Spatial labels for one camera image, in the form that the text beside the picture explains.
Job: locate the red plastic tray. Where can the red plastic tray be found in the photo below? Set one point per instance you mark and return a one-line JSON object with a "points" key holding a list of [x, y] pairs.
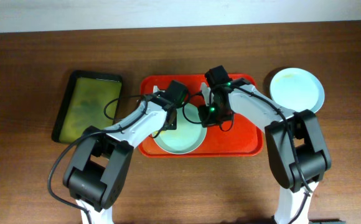
{"points": [[242, 138]]}

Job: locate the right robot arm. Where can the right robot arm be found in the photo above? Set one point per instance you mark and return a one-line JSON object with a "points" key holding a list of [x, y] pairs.
{"points": [[297, 152]]}

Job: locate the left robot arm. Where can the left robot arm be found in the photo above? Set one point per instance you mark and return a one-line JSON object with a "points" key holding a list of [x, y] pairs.
{"points": [[97, 170]]}

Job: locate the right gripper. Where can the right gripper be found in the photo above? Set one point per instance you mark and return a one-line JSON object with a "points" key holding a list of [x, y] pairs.
{"points": [[210, 119]]}

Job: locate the light blue plate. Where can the light blue plate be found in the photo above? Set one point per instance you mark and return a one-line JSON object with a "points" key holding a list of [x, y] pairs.
{"points": [[291, 87]]}

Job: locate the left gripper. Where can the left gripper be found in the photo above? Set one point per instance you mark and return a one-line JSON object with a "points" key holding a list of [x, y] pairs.
{"points": [[170, 123]]}

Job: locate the light green plate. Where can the light green plate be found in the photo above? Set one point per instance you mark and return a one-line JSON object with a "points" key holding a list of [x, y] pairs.
{"points": [[187, 136]]}

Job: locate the white plate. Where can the white plate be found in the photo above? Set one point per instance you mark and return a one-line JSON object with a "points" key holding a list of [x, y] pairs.
{"points": [[315, 103]]}

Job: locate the black tray with yellow liquid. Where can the black tray with yellow liquid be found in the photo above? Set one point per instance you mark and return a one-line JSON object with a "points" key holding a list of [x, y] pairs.
{"points": [[86, 103]]}

